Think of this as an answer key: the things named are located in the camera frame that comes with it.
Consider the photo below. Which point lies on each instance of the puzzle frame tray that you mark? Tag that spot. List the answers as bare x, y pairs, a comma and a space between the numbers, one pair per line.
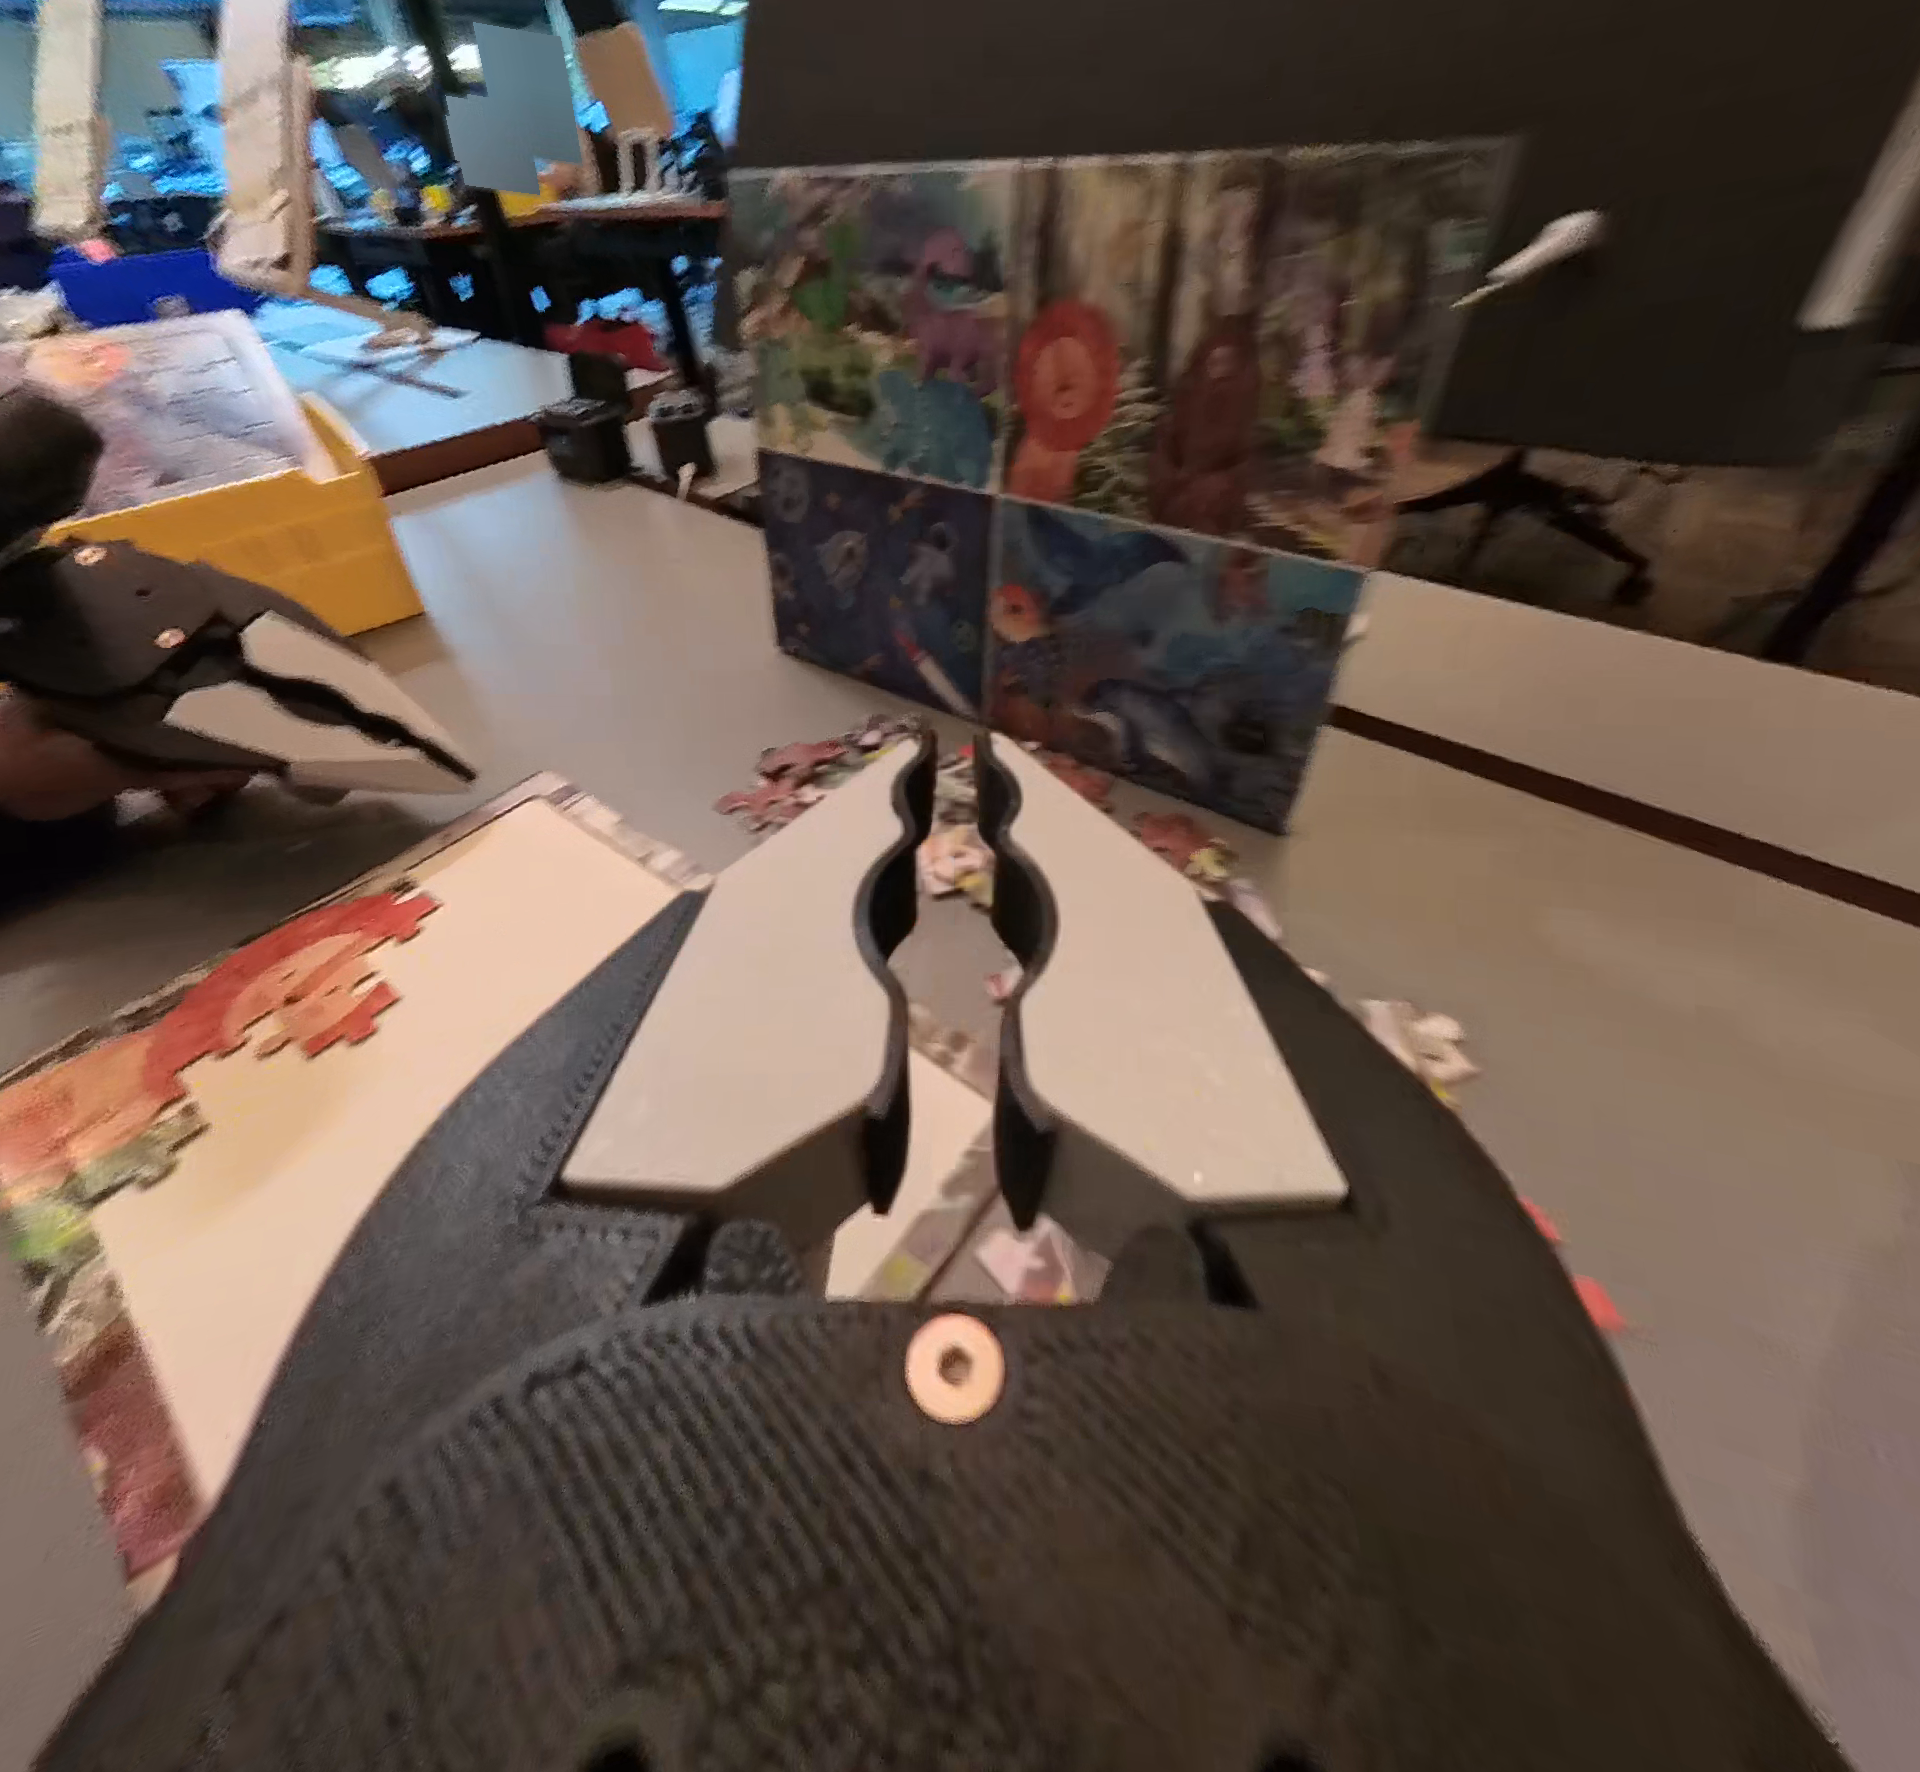
377, 1126

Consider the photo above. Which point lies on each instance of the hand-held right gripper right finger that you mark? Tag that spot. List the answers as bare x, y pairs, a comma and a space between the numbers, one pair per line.
1171, 1051

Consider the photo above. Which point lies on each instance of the dark wooden desk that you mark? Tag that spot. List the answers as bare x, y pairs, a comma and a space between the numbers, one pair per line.
601, 218

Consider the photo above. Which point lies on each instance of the black partition panel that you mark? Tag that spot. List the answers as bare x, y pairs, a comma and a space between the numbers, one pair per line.
1277, 3

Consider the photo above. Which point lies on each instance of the clear plastic sleeve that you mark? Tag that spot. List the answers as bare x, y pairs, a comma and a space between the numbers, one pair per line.
194, 393

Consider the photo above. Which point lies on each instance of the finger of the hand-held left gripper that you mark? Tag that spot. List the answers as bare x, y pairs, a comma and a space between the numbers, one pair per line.
331, 669
300, 751

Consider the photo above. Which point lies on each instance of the black office chair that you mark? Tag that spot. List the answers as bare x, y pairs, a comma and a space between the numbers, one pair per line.
1515, 490

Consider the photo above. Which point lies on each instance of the printed puzzle storage box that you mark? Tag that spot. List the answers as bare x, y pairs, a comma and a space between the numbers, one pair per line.
1050, 452

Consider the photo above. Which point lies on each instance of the pile of puzzle pieces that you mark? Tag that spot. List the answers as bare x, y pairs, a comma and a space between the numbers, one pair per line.
789, 773

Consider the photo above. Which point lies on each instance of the joined orange puzzle pieces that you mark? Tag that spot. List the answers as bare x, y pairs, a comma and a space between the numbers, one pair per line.
271, 992

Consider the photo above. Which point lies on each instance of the curved cardboard strip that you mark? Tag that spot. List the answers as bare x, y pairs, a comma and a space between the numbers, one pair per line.
265, 77

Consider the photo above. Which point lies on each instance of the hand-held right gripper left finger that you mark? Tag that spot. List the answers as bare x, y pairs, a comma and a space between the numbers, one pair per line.
722, 1038

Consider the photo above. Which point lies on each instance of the yellow box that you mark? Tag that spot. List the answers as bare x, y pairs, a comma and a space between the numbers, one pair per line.
300, 557

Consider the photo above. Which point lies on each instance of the blue plastic bin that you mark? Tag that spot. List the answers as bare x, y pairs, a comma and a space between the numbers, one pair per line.
149, 280

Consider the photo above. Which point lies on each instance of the person's left hand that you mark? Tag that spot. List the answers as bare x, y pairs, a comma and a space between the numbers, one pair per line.
91, 782

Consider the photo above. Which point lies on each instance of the black power adapter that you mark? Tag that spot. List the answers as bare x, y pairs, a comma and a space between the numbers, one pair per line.
683, 428
586, 437

